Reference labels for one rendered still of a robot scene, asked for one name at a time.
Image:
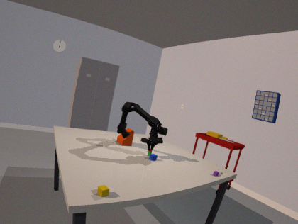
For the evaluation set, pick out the blue block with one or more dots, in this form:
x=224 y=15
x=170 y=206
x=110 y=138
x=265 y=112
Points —
x=153 y=157

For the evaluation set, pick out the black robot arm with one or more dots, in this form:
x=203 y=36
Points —
x=152 y=121

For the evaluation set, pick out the yellow cube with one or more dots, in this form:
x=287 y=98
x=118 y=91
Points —
x=103 y=190

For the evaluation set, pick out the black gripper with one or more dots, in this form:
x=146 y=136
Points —
x=149 y=142

